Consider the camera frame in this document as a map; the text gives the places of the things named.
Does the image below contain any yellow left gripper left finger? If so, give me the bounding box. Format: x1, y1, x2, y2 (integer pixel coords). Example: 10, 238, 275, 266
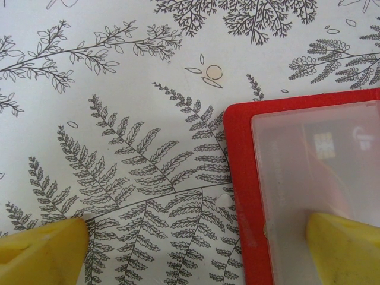
0, 217, 90, 285

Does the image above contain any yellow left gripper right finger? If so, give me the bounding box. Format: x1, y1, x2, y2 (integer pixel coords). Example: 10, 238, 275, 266
306, 211, 380, 285

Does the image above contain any dark chip credit card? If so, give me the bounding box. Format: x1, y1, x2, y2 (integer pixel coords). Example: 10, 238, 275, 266
302, 118, 380, 219

